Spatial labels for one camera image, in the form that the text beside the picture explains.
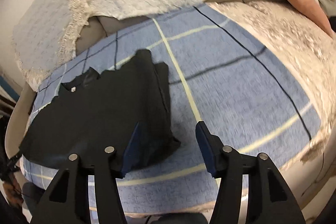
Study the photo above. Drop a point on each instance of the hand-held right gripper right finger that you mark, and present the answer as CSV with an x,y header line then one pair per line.
x,y
207,148

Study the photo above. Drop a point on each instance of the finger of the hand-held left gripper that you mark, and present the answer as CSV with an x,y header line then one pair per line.
x,y
11,161

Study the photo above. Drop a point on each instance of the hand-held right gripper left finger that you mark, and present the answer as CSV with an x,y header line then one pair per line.
x,y
131,150

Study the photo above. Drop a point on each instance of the black jacket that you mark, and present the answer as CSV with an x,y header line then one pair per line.
x,y
105,108

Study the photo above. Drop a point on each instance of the blue plaid blanket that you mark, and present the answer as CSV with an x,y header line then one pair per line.
x,y
236,82

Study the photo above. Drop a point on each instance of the blue upright panel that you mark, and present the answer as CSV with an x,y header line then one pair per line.
x,y
6,83

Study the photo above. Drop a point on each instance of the grey quilted lace-trimmed cover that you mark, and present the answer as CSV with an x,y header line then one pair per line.
x,y
39,29

